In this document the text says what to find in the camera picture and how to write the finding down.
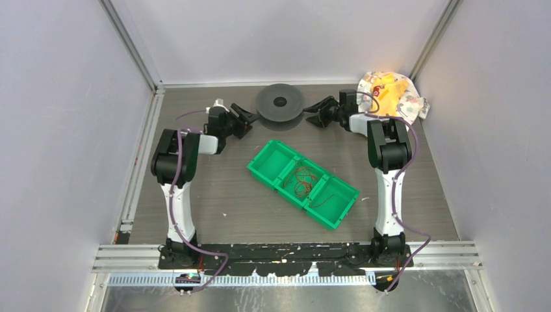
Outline red cables in bins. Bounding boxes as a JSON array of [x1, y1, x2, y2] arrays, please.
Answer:
[[282, 166, 336, 207]]

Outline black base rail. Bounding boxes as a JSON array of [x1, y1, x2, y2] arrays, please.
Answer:
[[157, 242, 413, 277]]

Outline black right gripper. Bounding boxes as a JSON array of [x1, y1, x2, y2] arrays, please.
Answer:
[[304, 96, 344, 128]]

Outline black cable spool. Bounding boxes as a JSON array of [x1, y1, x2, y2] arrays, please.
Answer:
[[255, 83, 305, 131]]

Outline green plastic bin left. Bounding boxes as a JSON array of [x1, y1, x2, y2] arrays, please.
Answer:
[[247, 140, 299, 190]]

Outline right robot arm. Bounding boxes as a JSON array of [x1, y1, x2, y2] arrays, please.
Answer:
[[303, 89, 413, 267]]

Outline green plastic bin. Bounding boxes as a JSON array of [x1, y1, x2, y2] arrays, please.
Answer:
[[275, 157, 333, 210], [247, 140, 299, 190], [304, 175, 359, 231]]

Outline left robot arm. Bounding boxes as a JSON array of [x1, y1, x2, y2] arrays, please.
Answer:
[[151, 99, 259, 269]]

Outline crumpled yellow patterned cloth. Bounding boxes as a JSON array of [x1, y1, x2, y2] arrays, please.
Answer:
[[357, 71, 430, 124]]

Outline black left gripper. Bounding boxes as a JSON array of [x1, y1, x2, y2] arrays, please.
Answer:
[[222, 104, 259, 138]]

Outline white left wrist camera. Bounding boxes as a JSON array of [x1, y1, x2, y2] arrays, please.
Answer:
[[206, 98, 229, 114]]

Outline green plastic bin middle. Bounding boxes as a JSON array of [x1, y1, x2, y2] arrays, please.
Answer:
[[275, 157, 333, 210]]

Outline slotted aluminium cable duct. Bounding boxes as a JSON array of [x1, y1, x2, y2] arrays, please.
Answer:
[[107, 272, 376, 287]]

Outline green plastic bin right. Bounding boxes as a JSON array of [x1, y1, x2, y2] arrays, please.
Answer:
[[304, 175, 359, 231]]

